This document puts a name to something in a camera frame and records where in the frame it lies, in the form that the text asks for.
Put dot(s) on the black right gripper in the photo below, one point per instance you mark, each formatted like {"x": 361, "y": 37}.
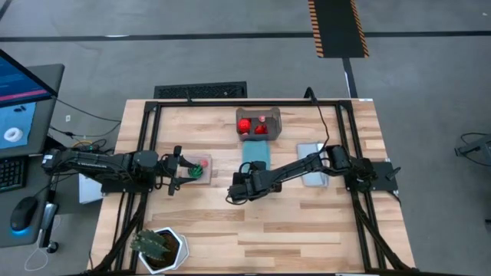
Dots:
{"x": 264, "y": 182}

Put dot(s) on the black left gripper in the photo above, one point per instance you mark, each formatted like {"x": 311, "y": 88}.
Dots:
{"x": 171, "y": 189}

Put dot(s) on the green striped watermelon toy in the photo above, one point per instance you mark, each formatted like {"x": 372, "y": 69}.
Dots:
{"x": 197, "y": 172}

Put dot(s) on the small pink peach toy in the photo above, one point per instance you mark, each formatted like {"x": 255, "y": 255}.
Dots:
{"x": 204, "y": 163}

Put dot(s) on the red bell pepper toy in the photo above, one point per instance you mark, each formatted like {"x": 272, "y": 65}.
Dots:
{"x": 244, "y": 124}

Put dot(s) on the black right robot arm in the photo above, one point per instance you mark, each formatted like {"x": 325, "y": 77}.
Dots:
{"x": 307, "y": 165}

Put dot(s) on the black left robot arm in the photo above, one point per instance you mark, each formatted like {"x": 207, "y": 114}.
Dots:
{"x": 96, "y": 165}

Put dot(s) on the clear grey tupperware container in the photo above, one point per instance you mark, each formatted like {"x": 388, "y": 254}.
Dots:
{"x": 239, "y": 115}

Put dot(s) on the clear left tray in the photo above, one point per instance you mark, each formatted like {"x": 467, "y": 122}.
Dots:
{"x": 207, "y": 178}

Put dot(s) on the blue tray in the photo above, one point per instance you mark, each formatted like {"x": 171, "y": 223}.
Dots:
{"x": 255, "y": 151}

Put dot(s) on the white hexagonal plant pot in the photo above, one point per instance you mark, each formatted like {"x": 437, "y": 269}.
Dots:
{"x": 180, "y": 249}

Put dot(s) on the green succulent plant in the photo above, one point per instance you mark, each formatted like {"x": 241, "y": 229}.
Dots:
{"x": 151, "y": 243}

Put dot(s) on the black perforated floor panel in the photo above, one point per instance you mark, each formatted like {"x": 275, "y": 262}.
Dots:
{"x": 199, "y": 91}

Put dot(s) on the white box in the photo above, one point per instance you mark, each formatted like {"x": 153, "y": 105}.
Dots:
{"x": 90, "y": 193}

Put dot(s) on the grey black desk device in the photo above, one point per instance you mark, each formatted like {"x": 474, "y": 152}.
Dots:
{"x": 48, "y": 216}

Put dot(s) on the grey desk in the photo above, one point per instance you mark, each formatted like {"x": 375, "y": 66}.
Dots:
{"x": 48, "y": 115}

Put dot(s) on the black computer mouse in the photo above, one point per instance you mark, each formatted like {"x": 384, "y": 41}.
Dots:
{"x": 23, "y": 212}

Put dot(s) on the black backlit keyboard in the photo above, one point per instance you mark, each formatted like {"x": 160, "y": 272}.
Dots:
{"x": 11, "y": 174}

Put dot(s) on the computer monitor with blue screen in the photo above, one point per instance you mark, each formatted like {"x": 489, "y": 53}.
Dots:
{"x": 15, "y": 126}

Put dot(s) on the black hazard striped floor mat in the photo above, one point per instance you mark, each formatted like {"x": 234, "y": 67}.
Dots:
{"x": 337, "y": 27}

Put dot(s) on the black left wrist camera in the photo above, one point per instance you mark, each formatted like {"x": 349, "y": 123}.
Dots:
{"x": 170, "y": 165}

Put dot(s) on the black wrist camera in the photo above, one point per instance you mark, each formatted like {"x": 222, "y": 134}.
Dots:
{"x": 259, "y": 165}
{"x": 170, "y": 165}

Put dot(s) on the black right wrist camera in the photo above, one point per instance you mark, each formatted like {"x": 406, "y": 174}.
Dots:
{"x": 259, "y": 165}

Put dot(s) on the black aluminium table frame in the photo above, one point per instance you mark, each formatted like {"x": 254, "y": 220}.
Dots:
{"x": 230, "y": 103}

